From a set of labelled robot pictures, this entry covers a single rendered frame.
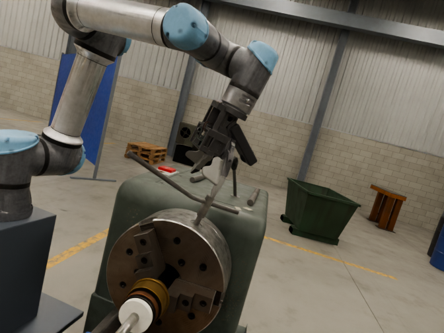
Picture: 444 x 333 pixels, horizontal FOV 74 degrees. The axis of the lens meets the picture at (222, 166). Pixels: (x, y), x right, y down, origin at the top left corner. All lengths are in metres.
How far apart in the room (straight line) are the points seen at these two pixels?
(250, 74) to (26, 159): 0.64
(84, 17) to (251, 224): 0.67
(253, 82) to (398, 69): 11.09
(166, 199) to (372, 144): 10.45
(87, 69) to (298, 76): 10.20
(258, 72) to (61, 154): 0.64
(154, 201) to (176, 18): 0.54
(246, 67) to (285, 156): 10.03
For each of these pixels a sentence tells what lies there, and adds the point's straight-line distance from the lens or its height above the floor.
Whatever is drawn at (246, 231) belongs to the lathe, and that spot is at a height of 1.22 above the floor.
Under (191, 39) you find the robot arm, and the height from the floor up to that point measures 1.63.
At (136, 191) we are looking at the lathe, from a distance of 0.95.
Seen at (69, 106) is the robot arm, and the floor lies 1.43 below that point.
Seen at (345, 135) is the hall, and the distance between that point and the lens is 10.93.
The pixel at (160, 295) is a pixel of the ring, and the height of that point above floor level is 1.11.
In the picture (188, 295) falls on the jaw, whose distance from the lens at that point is 0.74.
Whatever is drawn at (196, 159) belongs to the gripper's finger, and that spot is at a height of 1.39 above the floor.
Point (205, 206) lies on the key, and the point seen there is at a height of 1.29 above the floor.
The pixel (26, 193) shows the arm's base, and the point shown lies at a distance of 1.00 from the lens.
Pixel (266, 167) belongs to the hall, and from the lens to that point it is 10.69.
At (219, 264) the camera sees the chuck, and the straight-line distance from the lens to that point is 0.75.
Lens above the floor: 1.49
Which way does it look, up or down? 7 degrees down
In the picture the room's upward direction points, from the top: 15 degrees clockwise
